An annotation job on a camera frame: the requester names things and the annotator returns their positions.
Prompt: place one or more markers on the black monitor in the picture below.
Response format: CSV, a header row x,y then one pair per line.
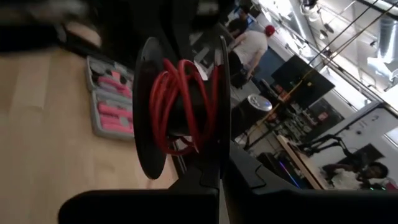
x,y
301,81

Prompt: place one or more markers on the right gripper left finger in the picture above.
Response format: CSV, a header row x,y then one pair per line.
x,y
202,183

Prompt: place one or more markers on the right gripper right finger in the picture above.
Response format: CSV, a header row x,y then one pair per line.
x,y
245,177

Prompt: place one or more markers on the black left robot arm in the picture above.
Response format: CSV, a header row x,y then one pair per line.
x,y
140,25

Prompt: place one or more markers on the red tape measure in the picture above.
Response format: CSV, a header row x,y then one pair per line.
x,y
116,74

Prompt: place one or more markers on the black tower fan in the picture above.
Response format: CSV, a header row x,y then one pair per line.
x,y
245,118

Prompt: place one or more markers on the black background robot arm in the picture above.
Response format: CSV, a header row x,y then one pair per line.
x,y
326,144

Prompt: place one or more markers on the person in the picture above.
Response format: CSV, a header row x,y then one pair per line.
x,y
348,179
252,46
237,26

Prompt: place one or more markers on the grey tool kit case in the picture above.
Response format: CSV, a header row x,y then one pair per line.
x,y
96,130

